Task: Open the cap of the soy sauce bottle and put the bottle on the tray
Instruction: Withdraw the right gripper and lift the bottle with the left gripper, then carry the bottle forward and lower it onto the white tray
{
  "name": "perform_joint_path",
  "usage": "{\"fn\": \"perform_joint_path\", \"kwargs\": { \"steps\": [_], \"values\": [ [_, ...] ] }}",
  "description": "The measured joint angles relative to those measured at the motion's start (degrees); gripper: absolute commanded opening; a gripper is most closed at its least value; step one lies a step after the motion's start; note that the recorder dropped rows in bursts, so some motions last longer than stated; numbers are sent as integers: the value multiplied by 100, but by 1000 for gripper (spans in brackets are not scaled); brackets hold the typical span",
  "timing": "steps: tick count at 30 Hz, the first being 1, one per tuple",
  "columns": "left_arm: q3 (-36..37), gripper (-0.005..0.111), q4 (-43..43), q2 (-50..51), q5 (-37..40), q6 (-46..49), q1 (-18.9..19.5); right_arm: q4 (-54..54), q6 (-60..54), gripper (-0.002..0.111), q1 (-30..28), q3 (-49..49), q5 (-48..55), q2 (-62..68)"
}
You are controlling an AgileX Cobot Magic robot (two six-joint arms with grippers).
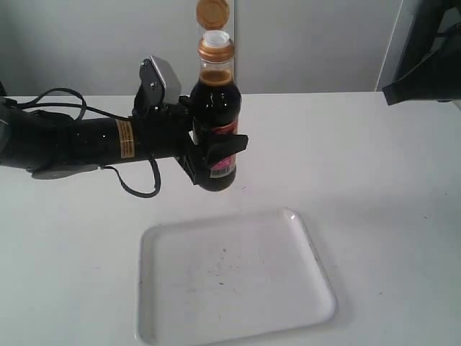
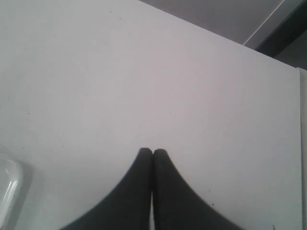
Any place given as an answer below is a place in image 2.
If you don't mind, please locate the white plastic tray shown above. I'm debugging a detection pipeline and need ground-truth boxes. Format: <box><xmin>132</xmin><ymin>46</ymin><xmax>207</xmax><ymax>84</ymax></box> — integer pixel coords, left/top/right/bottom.
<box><xmin>0</xmin><ymin>145</ymin><xmax>24</xmax><ymax>230</ymax></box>

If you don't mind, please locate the black post in background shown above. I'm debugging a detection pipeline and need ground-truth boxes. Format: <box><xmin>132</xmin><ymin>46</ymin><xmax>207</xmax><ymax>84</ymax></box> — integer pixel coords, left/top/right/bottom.
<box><xmin>256</xmin><ymin>0</ymin><xmax>307</xmax><ymax>69</ymax></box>

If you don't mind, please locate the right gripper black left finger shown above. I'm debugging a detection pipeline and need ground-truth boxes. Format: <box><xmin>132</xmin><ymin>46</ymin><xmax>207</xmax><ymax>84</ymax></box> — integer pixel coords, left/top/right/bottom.
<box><xmin>63</xmin><ymin>148</ymin><xmax>153</xmax><ymax>230</ymax></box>

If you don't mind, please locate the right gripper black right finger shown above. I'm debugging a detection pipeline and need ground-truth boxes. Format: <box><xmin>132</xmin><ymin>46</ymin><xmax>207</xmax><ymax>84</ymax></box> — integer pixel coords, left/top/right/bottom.
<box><xmin>153</xmin><ymin>149</ymin><xmax>240</xmax><ymax>230</ymax></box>

